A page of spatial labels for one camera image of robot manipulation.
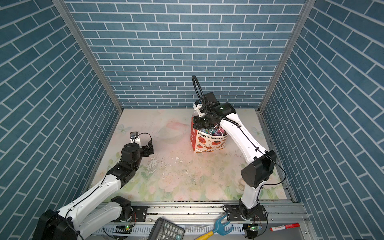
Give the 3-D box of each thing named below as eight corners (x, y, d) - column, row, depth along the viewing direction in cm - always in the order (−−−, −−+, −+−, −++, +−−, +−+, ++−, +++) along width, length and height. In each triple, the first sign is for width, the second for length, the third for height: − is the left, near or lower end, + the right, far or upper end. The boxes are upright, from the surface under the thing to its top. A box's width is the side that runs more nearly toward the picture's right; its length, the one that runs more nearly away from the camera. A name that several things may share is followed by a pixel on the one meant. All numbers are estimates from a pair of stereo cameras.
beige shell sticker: (238, 192, 83) (239, 190, 81) (236, 180, 87) (237, 178, 85) (245, 192, 83) (246, 190, 81) (242, 180, 87) (244, 178, 85)
